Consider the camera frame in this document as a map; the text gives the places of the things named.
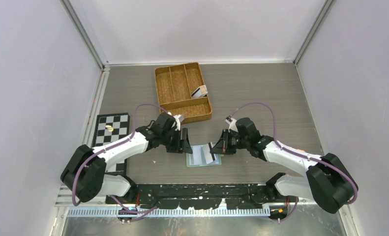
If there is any cream chess piece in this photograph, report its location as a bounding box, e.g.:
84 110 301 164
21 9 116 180
105 125 114 132

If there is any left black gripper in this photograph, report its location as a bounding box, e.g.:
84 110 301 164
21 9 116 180
161 127 192 153

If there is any woven wicker divided tray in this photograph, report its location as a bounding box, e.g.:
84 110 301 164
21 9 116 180
154 62 212 124

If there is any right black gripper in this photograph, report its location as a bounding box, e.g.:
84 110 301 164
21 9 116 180
210 129 249 155

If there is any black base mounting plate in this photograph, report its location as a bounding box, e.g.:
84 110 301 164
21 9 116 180
116 183 296 210

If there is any aluminium front rail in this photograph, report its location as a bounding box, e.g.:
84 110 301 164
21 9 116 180
56 175 358 213

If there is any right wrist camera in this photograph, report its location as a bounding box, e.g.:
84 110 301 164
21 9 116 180
225 116 238 132

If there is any green card holder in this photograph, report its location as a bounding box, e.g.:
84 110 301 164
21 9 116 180
186 153 223 168

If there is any black white chessboard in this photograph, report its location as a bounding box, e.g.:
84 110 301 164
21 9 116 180
91 113 131 177

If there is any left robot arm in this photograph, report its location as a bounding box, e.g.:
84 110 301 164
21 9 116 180
60 113 193 206

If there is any stack of cards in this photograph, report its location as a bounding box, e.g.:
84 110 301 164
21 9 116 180
191 85 208 99

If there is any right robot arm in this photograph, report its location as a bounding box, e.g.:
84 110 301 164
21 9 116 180
210 117 359 213

